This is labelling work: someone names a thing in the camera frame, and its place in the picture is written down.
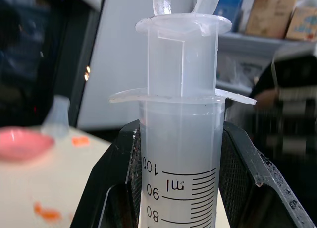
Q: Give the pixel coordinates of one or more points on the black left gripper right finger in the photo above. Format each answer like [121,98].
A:
[252,188]

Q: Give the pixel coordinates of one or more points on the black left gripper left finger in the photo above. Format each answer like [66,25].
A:
[111,178]

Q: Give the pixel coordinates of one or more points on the clear plastic 100 ml syringe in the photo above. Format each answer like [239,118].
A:
[180,129]

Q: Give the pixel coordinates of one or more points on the small translucent plastic cap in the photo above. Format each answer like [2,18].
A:
[56,119]

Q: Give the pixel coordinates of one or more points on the person in black clothing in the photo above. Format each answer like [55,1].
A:
[292,94]

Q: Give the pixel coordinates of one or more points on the white panel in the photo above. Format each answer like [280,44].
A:
[116,64]

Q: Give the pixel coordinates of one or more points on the black equipment with lights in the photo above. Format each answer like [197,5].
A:
[32,57]

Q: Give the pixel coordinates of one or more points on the printed brown cardboard box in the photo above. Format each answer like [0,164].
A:
[303,24]

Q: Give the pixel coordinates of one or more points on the tall brown cardboard box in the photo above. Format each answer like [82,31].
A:
[270,12]

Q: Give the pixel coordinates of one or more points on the blue box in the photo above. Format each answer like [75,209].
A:
[229,7]

